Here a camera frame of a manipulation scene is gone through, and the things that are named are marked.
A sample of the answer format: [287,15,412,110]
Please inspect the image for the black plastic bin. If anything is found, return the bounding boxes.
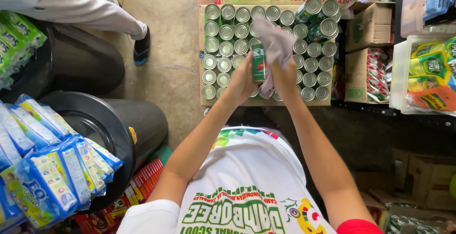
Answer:
[0,19,125,103]
[38,91,169,214]

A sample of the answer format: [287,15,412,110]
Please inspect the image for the heap of yellow-green seasoning packets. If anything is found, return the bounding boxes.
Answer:
[405,37,456,112]

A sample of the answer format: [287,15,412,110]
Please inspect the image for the rows of silver-topped tin cans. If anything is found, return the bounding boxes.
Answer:
[201,0,341,103]

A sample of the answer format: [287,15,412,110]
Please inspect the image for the plain brown cardboard box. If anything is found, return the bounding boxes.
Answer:
[345,2,395,53]

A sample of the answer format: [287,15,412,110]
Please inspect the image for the person's right hand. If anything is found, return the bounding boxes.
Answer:
[271,58,299,101]

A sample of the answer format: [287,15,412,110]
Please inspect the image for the stack of red boxes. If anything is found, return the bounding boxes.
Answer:
[73,157,165,234]

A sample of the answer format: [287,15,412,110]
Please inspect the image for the cardboard box with green print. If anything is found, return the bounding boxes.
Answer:
[344,48,392,104]

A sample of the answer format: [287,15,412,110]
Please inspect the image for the green labelled tin can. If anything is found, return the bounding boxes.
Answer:
[251,43,267,83]

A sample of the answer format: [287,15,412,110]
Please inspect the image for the flat cardboard carton tray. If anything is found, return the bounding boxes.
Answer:
[198,4,337,107]

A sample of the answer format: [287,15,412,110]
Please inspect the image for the grey wiping cloth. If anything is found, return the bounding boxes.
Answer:
[252,15,297,99]

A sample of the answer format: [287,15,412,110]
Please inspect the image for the bunch of red-white snack packets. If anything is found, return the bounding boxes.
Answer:
[366,48,392,103]

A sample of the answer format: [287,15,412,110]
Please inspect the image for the strips of green detergent sachets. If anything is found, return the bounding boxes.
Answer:
[0,10,48,91]

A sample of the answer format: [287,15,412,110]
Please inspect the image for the heap of brown cardboard boxes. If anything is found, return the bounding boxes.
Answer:
[352,148,456,234]

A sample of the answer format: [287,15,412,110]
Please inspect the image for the person's left hand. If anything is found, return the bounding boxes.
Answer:
[227,51,259,106]

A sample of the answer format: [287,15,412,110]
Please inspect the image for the bundle of blue diaper packs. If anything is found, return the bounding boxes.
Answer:
[0,94,124,234]

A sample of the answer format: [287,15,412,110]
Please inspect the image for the black metal shelf rack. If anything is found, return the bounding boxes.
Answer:
[331,0,456,129]

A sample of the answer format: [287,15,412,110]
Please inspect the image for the clear bin with blue packets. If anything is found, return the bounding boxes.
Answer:
[400,0,456,38]

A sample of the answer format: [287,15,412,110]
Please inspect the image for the clear plastic storage bin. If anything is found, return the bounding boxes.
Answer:
[389,35,456,116]

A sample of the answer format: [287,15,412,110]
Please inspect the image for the person's white printed shirt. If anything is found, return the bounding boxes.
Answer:
[116,126,385,234]

